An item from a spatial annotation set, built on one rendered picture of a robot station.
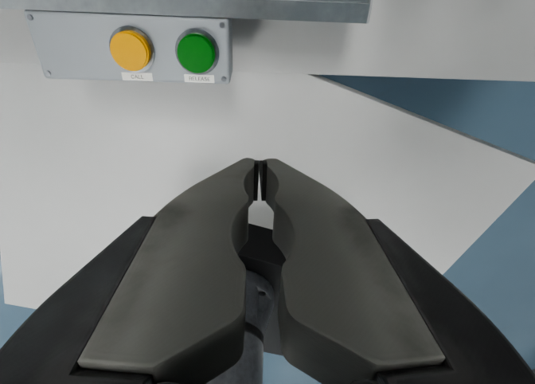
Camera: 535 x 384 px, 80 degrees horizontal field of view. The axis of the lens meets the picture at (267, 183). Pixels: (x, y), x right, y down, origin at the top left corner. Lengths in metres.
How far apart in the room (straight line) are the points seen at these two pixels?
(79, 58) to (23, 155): 0.27
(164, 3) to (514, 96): 1.60
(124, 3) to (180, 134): 0.22
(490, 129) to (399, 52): 1.32
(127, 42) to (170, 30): 0.05
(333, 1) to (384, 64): 0.16
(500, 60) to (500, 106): 1.18
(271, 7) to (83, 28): 0.20
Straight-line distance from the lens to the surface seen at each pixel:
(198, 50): 0.38
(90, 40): 0.42
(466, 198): 0.71
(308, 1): 0.38
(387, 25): 0.51
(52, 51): 0.44
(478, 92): 1.69
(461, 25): 0.56
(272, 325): 0.72
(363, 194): 0.62
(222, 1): 0.38
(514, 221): 2.26
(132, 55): 0.40
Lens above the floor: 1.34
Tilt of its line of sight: 57 degrees down
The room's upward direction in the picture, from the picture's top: 177 degrees clockwise
